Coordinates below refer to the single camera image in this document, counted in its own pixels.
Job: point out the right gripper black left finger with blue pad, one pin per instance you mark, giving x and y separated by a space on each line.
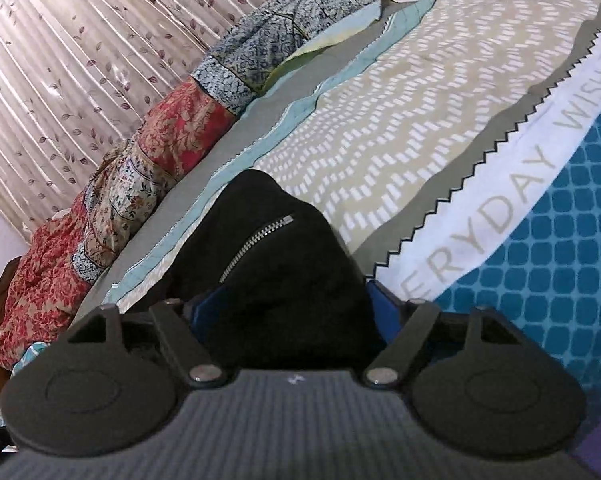
203 314

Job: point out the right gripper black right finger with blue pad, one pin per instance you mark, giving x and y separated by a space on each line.
388 310

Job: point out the black pants with zipper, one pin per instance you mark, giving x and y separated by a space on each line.
291 298

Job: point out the red floral patchwork quilt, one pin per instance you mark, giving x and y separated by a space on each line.
67 255

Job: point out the patterned bedsheet with teal stripes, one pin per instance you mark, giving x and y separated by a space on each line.
454 147

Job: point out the floral beige curtain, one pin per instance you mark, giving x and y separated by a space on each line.
77 77

